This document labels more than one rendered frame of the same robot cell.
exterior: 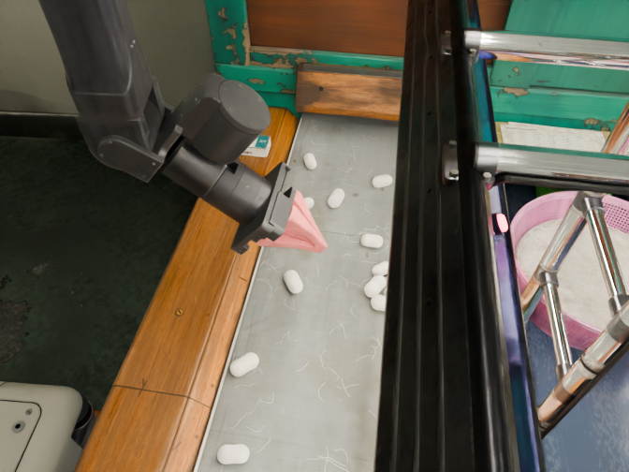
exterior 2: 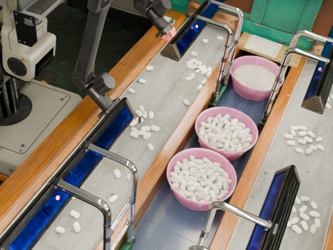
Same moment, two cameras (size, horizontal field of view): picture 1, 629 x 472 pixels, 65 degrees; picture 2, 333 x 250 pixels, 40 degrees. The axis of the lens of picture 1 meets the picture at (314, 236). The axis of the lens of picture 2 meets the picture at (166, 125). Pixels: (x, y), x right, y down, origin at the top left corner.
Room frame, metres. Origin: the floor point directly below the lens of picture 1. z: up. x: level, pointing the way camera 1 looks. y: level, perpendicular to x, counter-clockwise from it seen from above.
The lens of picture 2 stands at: (-1.38, -0.34, 2.09)
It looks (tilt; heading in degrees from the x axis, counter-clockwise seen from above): 45 degrees down; 10
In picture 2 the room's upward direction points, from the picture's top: 8 degrees clockwise
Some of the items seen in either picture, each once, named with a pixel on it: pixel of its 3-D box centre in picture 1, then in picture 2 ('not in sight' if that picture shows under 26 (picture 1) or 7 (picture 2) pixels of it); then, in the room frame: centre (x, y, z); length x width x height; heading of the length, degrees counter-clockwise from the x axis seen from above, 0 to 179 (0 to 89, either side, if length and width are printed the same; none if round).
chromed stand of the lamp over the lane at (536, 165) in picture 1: (496, 283); (210, 55); (0.30, -0.19, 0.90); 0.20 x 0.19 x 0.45; 171
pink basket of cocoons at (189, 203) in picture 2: not in sight; (199, 181); (-0.27, -0.30, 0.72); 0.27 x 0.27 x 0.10
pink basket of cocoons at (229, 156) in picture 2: not in sight; (224, 136); (0.00, -0.34, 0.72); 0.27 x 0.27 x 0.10
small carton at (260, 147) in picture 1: (251, 144); (168, 20); (0.68, 0.11, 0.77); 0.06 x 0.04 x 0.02; 81
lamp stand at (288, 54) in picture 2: not in sight; (297, 86); (0.23, -0.58, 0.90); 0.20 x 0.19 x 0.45; 171
